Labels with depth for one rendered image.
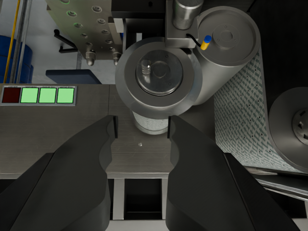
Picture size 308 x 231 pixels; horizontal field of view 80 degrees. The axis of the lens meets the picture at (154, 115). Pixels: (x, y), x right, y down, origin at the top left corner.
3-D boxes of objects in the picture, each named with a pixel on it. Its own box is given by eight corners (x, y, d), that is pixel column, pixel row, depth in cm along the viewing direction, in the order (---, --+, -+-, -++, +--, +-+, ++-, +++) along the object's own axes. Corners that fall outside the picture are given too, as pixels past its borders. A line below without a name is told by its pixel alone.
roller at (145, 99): (191, 40, 31) (197, 106, 29) (172, 90, 57) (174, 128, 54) (123, 42, 31) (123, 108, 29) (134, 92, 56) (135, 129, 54)
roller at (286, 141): (343, 86, 32) (361, 171, 29) (259, 115, 57) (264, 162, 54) (263, 86, 32) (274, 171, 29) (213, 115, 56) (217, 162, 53)
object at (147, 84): (186, 91, 29) (137, 95, 28) (184, 95, 30) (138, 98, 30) (180, 47, 30) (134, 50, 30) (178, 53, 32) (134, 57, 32)
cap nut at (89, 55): (94, 51, 64) (94, 63, 64) (97, 57, 68) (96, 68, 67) (84, 51, 64) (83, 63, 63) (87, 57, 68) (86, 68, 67)
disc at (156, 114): (198, 35, 33) (206, 117, 30) (198, 37, 33) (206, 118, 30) (114, 37, 32) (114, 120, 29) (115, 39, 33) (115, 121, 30)
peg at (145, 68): (152, 65, 26) (142, 68, 26) (151, 74, 29) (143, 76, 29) (149, 57, 26) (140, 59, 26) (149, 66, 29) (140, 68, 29)
